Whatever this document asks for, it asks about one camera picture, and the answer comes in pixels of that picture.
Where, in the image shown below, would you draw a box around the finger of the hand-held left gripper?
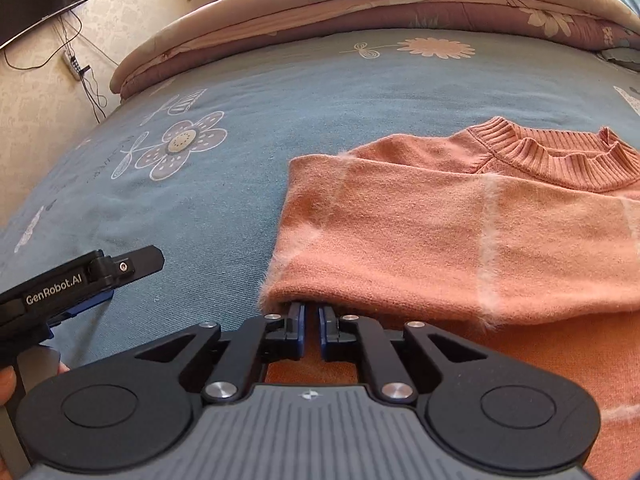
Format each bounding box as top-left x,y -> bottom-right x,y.
49,289 -> 115,336
107,246 -> 166,286

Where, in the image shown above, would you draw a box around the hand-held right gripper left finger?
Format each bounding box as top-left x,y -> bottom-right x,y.
135,301 -> 307,403

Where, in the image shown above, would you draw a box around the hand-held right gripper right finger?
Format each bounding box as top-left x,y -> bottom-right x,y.
317,304 -> 488,403

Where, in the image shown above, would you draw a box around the orange knit sweater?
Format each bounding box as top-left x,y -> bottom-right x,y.
257,116 -> 640,480

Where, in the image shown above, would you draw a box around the person's left hand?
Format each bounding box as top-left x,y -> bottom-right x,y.
0,366 -> 17,407

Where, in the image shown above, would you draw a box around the white power strip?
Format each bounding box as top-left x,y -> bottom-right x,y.
61,50 -> 83,81

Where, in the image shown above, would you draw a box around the pink floral quilt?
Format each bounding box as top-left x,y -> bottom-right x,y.
110,0 -> 640,103

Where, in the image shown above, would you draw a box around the flat blue pillow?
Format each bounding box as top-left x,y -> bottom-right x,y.
600,45 -> 640,73

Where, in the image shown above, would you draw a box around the black power strip cable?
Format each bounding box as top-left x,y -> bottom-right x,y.
80,62 -> 108,123

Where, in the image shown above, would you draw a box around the black television cable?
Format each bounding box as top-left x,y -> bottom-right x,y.
4,12 -> 83,71

